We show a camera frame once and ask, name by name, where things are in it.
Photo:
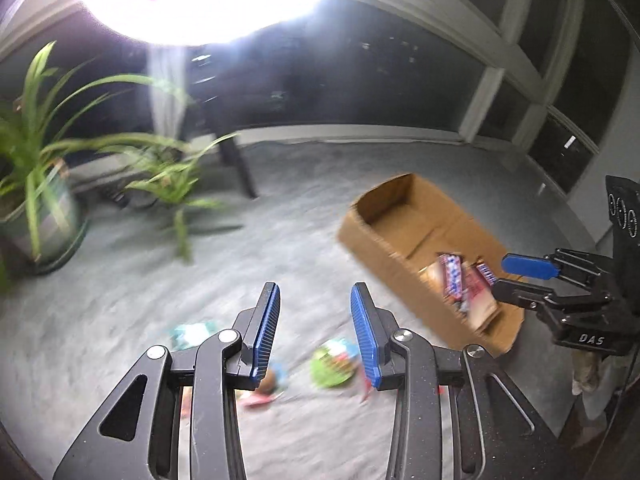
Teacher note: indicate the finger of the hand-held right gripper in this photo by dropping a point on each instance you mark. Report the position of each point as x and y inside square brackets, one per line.
[515, 292]
[525, 265]

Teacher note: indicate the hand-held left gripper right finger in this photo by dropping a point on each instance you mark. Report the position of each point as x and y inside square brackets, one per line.
[365, 335]

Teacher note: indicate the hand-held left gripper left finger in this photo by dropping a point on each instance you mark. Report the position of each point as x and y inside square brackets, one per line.
[265, 330]

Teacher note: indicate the teal green snack packet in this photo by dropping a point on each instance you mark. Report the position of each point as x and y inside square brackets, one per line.
[192, 335]

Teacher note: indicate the brown cardboard box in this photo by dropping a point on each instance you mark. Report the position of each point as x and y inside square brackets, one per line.
[380, 250]

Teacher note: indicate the person's right hand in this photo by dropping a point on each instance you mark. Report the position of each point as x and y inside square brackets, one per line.
[585, 372]

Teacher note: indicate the blue red candy bar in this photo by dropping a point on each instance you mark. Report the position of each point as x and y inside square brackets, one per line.
[451, 275]
[485, 272]

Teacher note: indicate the pink red snack packet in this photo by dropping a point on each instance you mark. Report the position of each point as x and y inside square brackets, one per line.
[475, 290]

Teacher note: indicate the tan snack packet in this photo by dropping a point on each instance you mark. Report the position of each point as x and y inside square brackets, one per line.
[482, 317]

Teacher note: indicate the bright green snack packet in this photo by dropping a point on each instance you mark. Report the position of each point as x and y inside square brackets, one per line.
[330, 365]

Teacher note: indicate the brown blue snack packet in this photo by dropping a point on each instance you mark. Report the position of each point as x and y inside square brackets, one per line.
[274, 379]

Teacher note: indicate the dark table leg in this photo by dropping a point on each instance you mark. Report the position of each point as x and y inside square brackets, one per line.
[240, 165]

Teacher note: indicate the small green plant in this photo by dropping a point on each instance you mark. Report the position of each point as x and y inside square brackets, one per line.
[170, 180]

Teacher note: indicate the dark object on floor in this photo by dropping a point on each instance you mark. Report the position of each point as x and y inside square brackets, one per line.
[116, 196]

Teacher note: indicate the green plant in striped pot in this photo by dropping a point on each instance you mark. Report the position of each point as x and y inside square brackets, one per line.
[55, 215]

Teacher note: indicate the white sheer curtain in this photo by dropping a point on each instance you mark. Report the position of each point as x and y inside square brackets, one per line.
[167, 95]

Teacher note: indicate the bright ceiling lamp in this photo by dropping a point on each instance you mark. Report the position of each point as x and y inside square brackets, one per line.
[210, 0]

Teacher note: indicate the white window frame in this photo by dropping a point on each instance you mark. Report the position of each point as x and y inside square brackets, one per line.
[522, 67]

